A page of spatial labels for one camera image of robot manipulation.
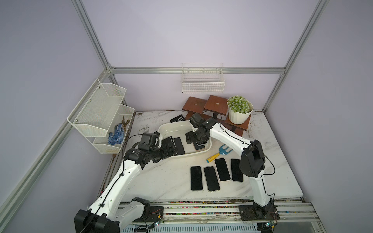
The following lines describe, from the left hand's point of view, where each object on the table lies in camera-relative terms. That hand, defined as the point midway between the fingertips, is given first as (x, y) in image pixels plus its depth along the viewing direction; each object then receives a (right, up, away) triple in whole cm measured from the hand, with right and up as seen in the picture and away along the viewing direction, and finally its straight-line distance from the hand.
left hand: (170, 154), depth 77 cm
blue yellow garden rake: (+32, -2, +18) cm, 37 cm away
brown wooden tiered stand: (+27, +28, +17) cm, 42 cm away
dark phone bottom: (+16, +1, +21) cm, 26 cm away
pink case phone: (+23, -16, +7) cm, 30 cm away
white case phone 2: (+3, +1, +22) cm, 22 cm away
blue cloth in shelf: (-35, +8, +11) cm, 37 cm away
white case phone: (-6, +5, +23) cm, 24 cm away
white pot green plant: (+39, +25, +5) cm, 47 cm away
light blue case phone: (+31, -12, +11) cm, 35 cm away
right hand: (+13, +6, +14) cm, 20 cm away
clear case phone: (+14, -17, +11) cm, 25 cm away
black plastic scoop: (+1, +21, +38) cm, 43 cm away
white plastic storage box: (+1, +12, +31) cm, 33 cm away
